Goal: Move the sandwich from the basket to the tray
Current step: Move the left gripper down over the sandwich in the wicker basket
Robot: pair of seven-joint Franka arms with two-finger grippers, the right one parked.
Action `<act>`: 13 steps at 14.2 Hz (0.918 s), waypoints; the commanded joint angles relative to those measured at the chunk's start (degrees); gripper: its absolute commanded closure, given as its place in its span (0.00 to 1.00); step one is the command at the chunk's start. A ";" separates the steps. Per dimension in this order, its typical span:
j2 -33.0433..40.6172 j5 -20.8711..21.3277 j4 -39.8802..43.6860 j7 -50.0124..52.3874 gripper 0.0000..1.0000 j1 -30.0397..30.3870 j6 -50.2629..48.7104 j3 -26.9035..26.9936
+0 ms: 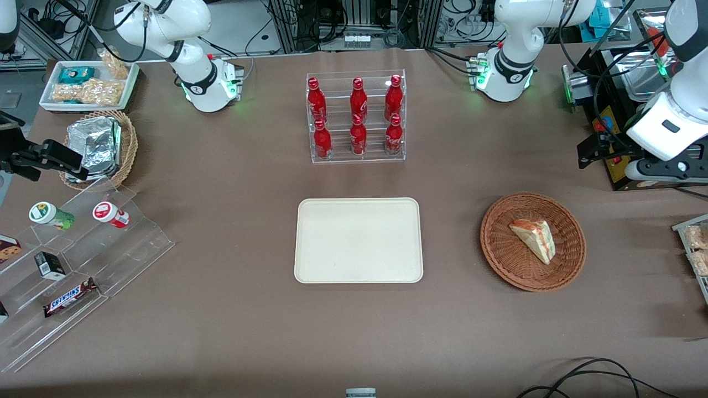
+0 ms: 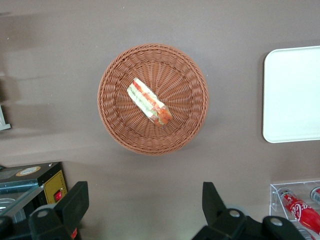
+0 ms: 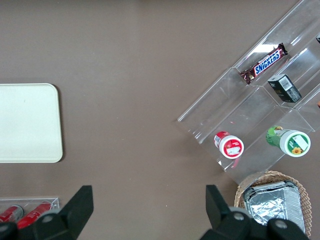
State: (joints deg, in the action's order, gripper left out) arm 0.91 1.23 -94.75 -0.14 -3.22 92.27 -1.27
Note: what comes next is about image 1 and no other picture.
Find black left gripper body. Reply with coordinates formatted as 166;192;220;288
638;145;708;180

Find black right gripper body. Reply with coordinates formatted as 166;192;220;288
0;145;42;182

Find triangle sandwich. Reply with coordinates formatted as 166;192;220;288
509;219;556;265

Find tan wicker basket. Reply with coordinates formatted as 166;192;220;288
59;109;139;191

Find tray of wrapped snacks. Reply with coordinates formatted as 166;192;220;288
672;214;708;305

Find white rectangular snack tray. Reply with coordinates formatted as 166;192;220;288
39;60;140;114

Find round brown wicker basket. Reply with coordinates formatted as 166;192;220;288
480;191;587;292

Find cream rectangular tray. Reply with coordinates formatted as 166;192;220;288
294;197;424;284

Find foil wrapped package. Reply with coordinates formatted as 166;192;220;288
66;116;122;172
64;164;119;183

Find red lid drink bottle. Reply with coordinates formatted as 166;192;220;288
92;201;131;229

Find green lid drink bottle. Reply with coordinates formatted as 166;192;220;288
29;202;75;231

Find large clear nut bag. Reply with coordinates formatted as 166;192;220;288
51;78;123;106

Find black food warmer machine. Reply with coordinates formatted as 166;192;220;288
561;8;708;192

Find teal snack packet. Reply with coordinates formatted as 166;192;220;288
58;66;96;85

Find brown cookie box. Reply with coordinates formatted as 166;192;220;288
0;235;23;265

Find clear acrylic step display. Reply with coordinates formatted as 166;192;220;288
0;177;175;374

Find small black box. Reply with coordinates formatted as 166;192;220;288
34;252;67;279

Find small clear nut bag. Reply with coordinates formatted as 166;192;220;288
98;48;131;80

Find red food pieces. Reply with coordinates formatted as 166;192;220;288
644;27;665;56

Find snickers chocolate bar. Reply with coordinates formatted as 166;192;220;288
43;277;98;318

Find red cola bottle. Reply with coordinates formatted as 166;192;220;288
308;77;328;123
384;75;403;118
385;113;403;155
313;119;332;161
350;114;368;155
350;77;368;118

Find clear acrylic bottle rack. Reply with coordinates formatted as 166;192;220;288
306;69;407;164

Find black machine power cable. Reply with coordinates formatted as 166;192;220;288
672;185;708;201

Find black floor cable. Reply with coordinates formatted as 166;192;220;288
517;358;681;398

